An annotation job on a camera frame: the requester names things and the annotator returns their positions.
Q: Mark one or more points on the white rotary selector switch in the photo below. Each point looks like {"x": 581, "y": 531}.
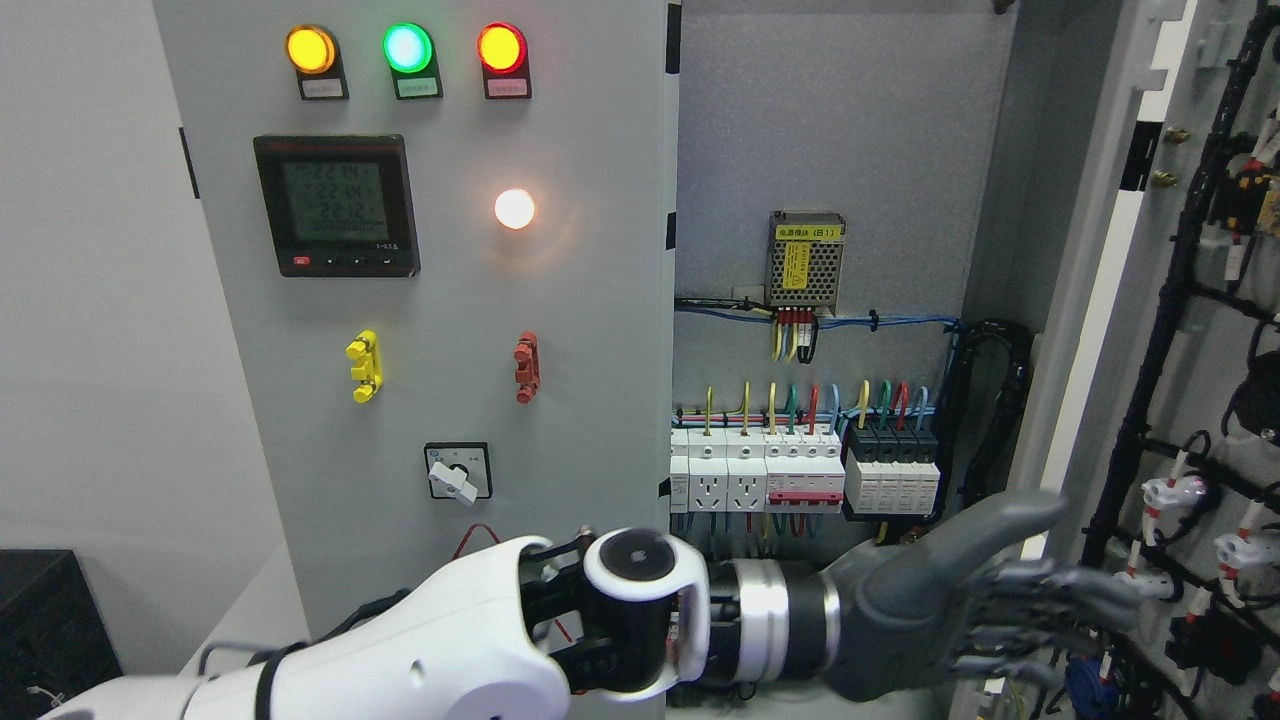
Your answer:
{"x": 459, "y": 471}

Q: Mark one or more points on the white socket breaker row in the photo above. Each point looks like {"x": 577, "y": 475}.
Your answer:
{"x": 756, "y": 470}

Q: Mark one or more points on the red electric hazard warning sticker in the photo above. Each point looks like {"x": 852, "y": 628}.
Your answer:
{"x": 468, "y": 543}

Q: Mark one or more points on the yellow terminal post block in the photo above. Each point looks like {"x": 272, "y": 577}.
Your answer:
{"x": 365, "y": 371}

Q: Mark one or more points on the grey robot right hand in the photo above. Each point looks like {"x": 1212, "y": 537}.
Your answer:
{"x": 956, "y": 605}

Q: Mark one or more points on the yellow indicator lamp left door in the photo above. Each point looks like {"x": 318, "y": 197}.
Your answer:
{"x": 315, "y": 56}

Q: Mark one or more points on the white glowing indicator lamp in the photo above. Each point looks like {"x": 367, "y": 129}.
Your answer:
{"x": 514, "y": 208}

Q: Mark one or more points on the black digital power meter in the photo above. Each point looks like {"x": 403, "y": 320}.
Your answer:
{"x": 339, "y": 206}

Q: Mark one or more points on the red indicator lamp left door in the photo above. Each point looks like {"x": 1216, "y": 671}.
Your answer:
{"x": 503, "y": 52}

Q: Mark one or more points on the perforated metal power supply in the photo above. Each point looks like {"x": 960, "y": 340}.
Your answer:
{"x": 805, "y": 253}

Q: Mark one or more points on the red terminal post block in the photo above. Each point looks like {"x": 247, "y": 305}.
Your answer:
{"x": 527, "y": 367}

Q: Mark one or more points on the grey cabinet door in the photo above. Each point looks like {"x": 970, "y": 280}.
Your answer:
{"x": 1108, "y": 107}
{"x": 592, "y": 276}

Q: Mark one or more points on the black surge protector module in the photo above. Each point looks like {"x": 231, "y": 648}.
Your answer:
{"x": 890, "y": 473}

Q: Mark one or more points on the green indicator lamp left door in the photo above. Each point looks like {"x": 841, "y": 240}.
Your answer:
{"x": 412, "y": 61}

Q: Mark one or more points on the black box lower left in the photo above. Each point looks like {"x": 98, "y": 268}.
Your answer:
{"x": 53, "y": 643}

